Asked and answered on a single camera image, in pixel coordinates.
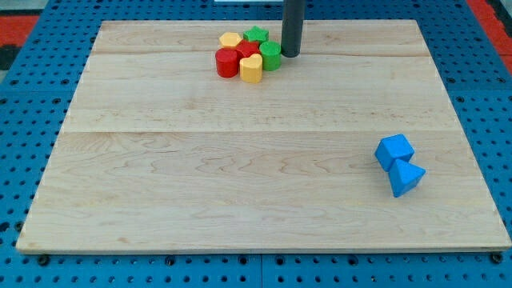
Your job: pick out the light wooden board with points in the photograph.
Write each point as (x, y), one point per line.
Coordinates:
(159, 155)

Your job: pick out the yellow heart block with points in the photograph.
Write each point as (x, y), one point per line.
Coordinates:
(250, 68)

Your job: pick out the red cylinder block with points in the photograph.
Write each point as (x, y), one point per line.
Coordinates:
(226, 62)

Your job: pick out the green cylinder block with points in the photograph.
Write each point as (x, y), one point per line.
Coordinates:
(271, 55)

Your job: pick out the red star block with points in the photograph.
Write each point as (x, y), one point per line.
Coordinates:
(246, 48)

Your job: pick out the yellow hexagon block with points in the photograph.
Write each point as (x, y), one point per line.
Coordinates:
(230, 40)

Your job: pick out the green star block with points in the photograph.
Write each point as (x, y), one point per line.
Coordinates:
(256, 34)

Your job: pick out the blue cube block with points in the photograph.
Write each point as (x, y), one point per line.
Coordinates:
(392, 148)

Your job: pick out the blue triangle block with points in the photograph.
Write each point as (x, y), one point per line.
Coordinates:
(404, 176)

